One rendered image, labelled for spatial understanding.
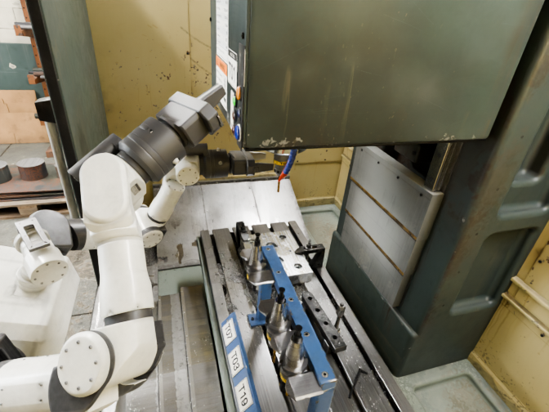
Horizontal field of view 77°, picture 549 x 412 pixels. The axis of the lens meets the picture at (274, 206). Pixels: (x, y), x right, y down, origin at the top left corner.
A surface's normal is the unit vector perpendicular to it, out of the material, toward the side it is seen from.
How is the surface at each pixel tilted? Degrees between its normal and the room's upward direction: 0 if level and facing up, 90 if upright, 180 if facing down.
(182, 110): 30
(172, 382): 8
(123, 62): 90
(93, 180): 41
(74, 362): 51
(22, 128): 76
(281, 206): 24
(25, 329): 46
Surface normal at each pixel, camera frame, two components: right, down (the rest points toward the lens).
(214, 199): 0.19, -0.57
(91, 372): -0.29, -0.21
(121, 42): 0.29, 0.51
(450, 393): 0.07, -0.85
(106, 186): 0.11, -0.31
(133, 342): 0.60, -0.37
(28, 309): 0.44, -0.82
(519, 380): -0.95, 0.09
